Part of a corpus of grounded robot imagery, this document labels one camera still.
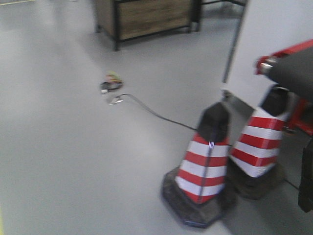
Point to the dark grey conveyor belt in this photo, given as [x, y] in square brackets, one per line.
[295, 72]

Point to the red white traffic cone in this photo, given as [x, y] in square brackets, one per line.
[198, 190]
[252, 166]

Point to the black robot body part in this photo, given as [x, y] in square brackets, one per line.
[305, 196]

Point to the black metal table frame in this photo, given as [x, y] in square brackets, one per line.
[125, 20]

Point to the red conveyor side rail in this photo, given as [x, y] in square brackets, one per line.
[265, 63]

